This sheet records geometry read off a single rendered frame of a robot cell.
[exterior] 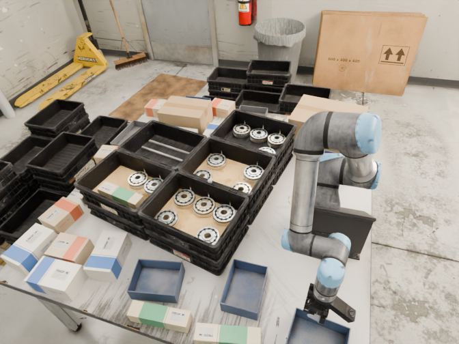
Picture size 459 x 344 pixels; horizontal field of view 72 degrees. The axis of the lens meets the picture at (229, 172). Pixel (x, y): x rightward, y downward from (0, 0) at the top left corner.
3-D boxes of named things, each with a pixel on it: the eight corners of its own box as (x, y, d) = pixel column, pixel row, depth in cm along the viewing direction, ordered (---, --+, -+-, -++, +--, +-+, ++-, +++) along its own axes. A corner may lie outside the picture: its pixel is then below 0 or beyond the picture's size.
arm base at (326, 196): (341, 208, 142) (345, 186, 142) (337, 210, 128) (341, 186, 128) (307, 201, 148) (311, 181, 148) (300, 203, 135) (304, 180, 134)
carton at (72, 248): (50, 262, 148) (43, 253, 143) (66, 241, 156) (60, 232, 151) (80, 269, 144) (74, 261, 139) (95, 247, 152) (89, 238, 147)
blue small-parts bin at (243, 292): (234, 267, 141) (233, 258, 136) (267, 274, 137) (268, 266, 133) (220, 310, 127) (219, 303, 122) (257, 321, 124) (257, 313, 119)
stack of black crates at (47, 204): (52, 207, 248) (39, 187, 232) (85, 216, 240) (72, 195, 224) (13, 250, 221) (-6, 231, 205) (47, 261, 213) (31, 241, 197)
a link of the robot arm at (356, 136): (346, 162, 142) (328, 103, 95) (383, 166, 135) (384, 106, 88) (341, 188, 139) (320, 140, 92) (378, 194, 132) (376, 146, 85)
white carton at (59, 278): (33, 290, 138) (23, 280, 132) (51, 266, 146) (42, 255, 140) (73, 301, 134) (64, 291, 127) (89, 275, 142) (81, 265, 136)
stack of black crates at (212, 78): (253, 99, 348) (253, 69, 324) (245, 114, 327) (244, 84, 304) (218, 95, 358) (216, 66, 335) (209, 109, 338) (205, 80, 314)
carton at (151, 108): (173, 110, 238) (171, 101, 232) (166, 119, 229) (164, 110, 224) (154, 107, 242) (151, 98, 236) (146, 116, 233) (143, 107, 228)
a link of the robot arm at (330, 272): (349, 260, 95) (343, 284, 90) (342, 278, 103) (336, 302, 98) (323, 250, 98) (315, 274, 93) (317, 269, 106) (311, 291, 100)
